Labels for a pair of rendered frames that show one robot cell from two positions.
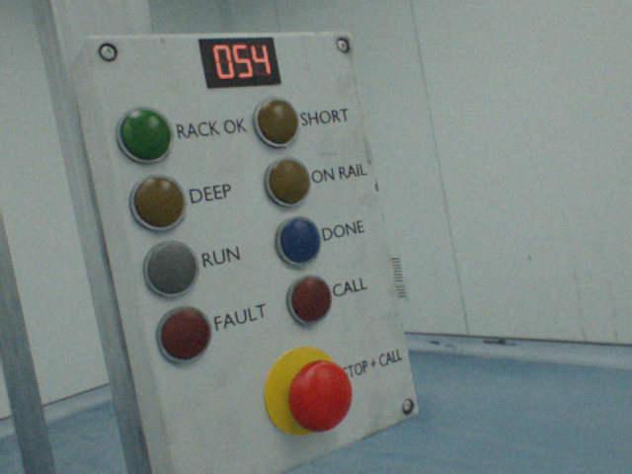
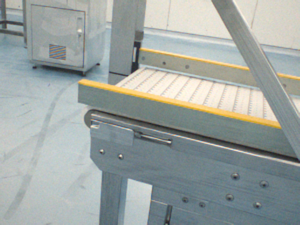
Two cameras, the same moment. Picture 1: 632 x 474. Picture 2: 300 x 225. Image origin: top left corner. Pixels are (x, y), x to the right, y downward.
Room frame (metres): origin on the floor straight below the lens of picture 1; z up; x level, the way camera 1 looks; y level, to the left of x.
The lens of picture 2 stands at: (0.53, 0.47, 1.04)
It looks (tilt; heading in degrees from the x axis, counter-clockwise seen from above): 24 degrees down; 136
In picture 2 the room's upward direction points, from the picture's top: 7 degrees clockwise
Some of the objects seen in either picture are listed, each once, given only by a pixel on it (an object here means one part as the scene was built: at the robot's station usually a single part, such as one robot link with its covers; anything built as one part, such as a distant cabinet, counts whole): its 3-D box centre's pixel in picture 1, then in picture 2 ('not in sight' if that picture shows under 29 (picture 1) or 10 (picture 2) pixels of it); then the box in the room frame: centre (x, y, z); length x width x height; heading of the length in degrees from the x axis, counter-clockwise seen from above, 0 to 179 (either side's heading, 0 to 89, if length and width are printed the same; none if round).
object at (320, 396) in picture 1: (308, 391); not in sight; (0.37, 0.02, 0.89); 0.04 x 0.04 x 0.04; 31
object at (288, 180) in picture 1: (288, 181); not in sight; (0.38, 0.01, 1.01); 0.03 x 0.01 x 0.03; 121
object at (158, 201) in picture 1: (159, 201); not in sight; (0.34, 0.08, 1.01); 0.03 x 0.01 x 0.03; 121
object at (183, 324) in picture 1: (186, 334); not in sight; (0.34, 0.08, 0.94); 0.03 x 0.01 x 0.03; 121
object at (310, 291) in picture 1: (311, 299); not in sight; (0.38, 0.01, 0.94); 0.03 x 0.01 x 0.03; 121
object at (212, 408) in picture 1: (254, 252); not in sight; (0.40, 0.04, 0.97); 0.17 x 0.06 x 0.26; 121
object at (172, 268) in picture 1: (172, 268); not in sight; (0.34, 0.08, 0.98); 0.03 x 0.01 x 0.03; 121
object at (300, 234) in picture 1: (299, 240); not in sight; (0.38, 0.01, 0.98); 0.03 x 0.01 x 0.03; 121
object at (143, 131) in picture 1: (146, 134); not in sight; (0.34, 0.08, 1.05); 0.03 x 0.01 x 0.03; 121
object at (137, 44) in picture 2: not in sight; (133, 84); (-0.03, 0.94, 0.78); 0.02 x 0.01 x 0.20; 31
